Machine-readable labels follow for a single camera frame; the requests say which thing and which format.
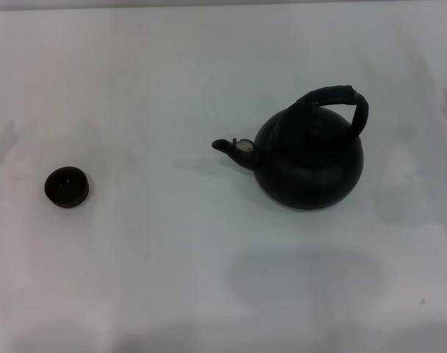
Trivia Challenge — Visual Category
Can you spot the black round teapot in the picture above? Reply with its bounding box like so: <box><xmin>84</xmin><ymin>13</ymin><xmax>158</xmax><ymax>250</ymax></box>
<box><xmin>210</xmin><ymin>85</ymin><xmax>370</xmax><ymax>211</ymax></box>

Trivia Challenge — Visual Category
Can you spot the dark brown teacup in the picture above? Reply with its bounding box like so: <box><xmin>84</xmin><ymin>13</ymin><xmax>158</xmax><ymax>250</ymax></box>
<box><xmin>44</xmin><ymin>165</ymin><xmax>92</xmax><ymax>210</ymax></box>

